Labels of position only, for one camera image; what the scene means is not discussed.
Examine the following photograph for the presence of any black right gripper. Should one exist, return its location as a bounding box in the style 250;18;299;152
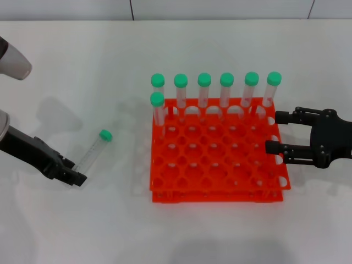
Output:
265;106;352;169

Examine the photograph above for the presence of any orange test tube rack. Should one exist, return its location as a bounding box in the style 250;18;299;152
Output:
149;97;292;204

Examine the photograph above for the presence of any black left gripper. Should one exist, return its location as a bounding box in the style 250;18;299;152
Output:
2;124;89;189

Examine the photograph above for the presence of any clear test tube green cap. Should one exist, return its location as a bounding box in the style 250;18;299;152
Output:
219;72;235;119
73;129;113;172
150;92;166;138
261;71;282;108
174;73;189;122
150;73;166;96
197;73;212;122
240;71;260;109

